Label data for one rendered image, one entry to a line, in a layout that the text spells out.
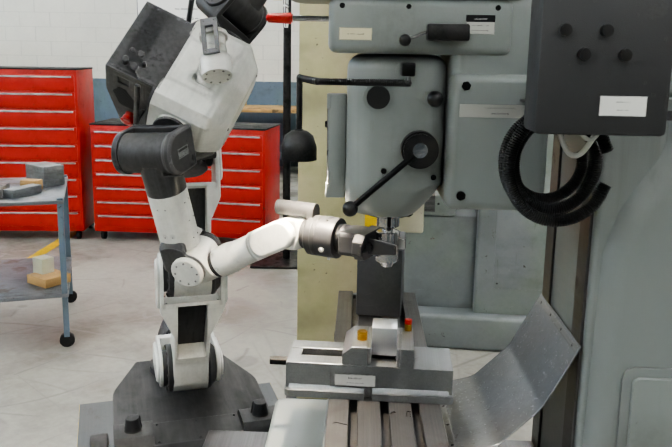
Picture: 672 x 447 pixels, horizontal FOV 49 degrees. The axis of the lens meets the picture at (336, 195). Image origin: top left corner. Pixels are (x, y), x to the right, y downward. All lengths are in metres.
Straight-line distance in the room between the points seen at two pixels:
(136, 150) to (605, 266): 0.98
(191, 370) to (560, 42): 1.53
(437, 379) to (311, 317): 1.92
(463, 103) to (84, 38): 9.99
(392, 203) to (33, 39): 10.23
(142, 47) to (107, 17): 9.34
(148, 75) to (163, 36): 0.11
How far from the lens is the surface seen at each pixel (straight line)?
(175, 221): 1.69
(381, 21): 1.38
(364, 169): 1.42
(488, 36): 1.40
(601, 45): 1.18
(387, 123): 1.41
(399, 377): 1.57
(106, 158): 6.53
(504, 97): 1.40
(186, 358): 2.25
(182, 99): 1.69
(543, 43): 1.16
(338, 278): 3.37
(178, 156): 1.63
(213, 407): 2.36
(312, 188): 3.28
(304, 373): 1.58
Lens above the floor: 1.63
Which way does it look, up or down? 11 degrees down
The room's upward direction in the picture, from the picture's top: 1 degrees clockwise
